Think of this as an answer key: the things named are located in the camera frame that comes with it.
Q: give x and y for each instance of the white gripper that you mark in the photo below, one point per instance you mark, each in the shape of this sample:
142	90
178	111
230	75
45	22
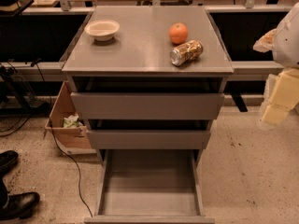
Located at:
287	44

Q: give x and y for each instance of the orange soda can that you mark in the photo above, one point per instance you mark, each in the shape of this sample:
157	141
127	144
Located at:
186	52

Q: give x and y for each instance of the grey drawer cabinet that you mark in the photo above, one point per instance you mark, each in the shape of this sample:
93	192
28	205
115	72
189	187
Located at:
137	61

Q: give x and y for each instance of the grey open bottom drawer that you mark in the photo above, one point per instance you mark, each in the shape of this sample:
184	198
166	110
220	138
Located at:
149	187

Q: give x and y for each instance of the grey middle drawer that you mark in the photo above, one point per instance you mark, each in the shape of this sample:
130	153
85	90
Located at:
138	139

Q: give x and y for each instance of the grey top drawer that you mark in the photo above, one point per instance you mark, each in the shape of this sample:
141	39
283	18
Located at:
159	106

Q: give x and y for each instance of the orange fruit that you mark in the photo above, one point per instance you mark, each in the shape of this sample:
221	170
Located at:
178	33

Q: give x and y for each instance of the white paper bowl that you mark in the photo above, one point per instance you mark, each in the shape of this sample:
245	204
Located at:
102	30

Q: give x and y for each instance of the crumpled green white paper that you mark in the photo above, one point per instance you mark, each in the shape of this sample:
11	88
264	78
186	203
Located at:
72	122

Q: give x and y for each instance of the cardboard box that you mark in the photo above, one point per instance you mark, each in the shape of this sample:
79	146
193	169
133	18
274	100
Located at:
68	130

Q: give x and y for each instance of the black shoe far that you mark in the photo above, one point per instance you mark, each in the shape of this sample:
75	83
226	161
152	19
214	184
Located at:
8	160

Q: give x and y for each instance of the black shoe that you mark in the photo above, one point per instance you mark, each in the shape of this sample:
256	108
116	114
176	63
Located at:
8	160
19	206

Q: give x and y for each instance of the black shoe near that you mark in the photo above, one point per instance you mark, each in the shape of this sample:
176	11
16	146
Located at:
19	206

